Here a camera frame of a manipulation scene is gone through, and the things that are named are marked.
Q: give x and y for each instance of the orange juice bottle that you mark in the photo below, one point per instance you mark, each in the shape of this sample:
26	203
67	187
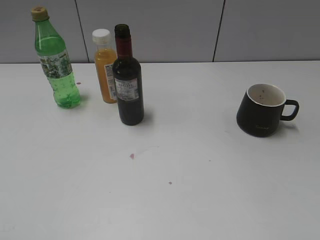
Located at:
104	58

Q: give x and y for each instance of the green plastic soda bottle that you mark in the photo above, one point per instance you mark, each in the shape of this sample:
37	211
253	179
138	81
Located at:
54	59

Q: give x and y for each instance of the dark red wine bottle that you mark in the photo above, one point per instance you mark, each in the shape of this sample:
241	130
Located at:
127	74

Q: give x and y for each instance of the black mug white interior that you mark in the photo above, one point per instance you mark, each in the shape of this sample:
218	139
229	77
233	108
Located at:
263	107

